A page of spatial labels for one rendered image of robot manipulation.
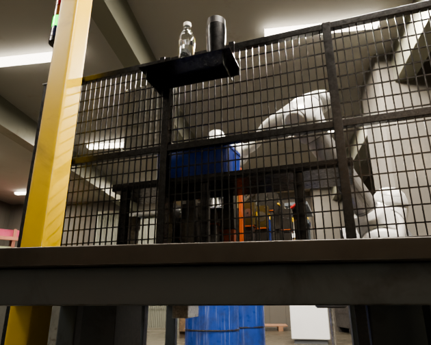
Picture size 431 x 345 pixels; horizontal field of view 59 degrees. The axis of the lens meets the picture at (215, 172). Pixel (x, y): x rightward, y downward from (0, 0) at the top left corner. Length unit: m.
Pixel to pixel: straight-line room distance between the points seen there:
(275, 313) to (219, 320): 6.00
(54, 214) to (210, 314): 2.98
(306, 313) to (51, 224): 5.29
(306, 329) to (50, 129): 5.41
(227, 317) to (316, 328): 2.37
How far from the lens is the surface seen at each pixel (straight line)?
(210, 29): 1.50
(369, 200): 1.67
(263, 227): 1.98
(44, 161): 1.61
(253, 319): 4.92
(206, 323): 4.30
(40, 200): 1.56
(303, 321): 6.42
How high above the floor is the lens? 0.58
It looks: 19 degrees up
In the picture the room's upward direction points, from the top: straight up
